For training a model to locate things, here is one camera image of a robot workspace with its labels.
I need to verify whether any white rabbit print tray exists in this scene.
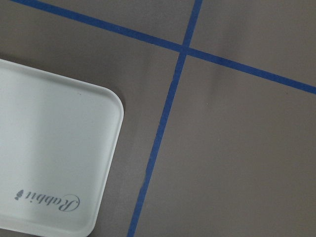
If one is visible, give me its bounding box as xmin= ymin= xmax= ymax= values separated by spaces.
xmin=0 ymin=60 xmax=124 ymax=237

